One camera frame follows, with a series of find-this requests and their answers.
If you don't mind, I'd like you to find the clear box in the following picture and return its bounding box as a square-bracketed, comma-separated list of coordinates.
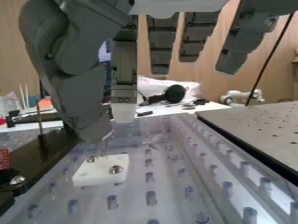
[0, 113, 298, 224]

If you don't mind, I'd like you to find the black cable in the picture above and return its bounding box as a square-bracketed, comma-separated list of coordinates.
[245, 12, 297, 107]

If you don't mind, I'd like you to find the small white box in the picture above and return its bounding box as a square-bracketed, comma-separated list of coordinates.
[71, 152, 132, 188]

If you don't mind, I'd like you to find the black plate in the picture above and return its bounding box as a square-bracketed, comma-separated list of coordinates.
[0, 128, 84, 214]

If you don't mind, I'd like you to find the white desk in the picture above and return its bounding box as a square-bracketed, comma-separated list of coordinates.
[0, 99, 233, 134]

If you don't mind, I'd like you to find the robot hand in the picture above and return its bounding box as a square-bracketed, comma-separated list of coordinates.
[18, 0, 298, 145]

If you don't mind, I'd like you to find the small white jointed device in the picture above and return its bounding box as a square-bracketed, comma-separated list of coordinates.
[219, 88, 268, 107]

